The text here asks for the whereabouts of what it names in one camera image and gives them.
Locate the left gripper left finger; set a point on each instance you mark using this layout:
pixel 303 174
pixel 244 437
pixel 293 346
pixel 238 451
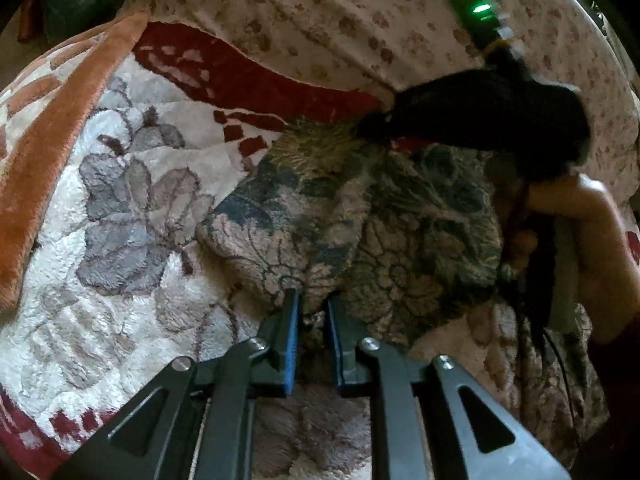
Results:
pixel 194 420

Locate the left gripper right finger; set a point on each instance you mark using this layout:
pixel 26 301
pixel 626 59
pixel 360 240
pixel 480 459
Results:
pixel 430 420

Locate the dark floral patterned garment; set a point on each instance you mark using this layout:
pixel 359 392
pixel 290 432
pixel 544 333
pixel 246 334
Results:
pixel 411 246

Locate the person's right hand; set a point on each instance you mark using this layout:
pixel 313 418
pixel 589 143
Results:
pixel 608 276

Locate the pink floral bedsheet bundle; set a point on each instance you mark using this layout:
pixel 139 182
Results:
pixel 383 46

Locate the plush floral blanket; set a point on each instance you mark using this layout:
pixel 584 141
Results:
pixel 118 145

